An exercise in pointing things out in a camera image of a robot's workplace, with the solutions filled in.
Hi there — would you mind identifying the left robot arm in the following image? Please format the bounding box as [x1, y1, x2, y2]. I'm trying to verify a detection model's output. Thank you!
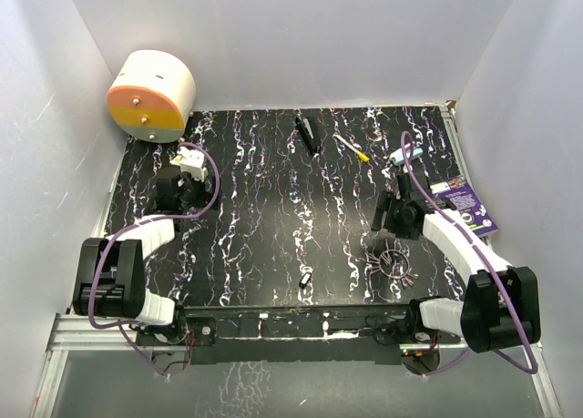
[72, 168, 220, 345]

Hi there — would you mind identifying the white pen yellow tip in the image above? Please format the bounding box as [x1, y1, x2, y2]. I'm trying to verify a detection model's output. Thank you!
[333, 134, 370, 163]

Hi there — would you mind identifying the black stapler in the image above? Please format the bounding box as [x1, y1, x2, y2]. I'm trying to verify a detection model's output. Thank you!
[295, 117, 322, 156]

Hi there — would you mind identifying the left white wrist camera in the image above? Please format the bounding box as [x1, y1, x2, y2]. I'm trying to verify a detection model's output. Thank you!
[170, 147, 208, 182]

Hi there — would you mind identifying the metal keyring with clips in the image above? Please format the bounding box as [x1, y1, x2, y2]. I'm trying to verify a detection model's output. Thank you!
[365, 240, 419, 302]

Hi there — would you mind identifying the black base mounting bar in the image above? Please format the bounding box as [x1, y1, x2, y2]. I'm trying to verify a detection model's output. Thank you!
[137, 303, 462, 365]

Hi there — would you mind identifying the white cylindrical drawer box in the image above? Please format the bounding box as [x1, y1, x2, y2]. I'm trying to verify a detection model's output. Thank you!
[106, 49, 196, 143]

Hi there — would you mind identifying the light blue mini stapler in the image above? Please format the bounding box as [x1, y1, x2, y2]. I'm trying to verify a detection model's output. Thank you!
[389, 148, 423, 167]

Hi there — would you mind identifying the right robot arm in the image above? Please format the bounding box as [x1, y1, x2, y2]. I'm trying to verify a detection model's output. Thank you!
[371, 174, 541, 352]

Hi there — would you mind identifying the purple booklet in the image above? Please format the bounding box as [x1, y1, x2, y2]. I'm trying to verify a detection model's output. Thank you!
[430, 176, 498, 238]

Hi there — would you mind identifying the black car key fob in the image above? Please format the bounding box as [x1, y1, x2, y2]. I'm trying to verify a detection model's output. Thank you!
[299, 266, 312, 289]

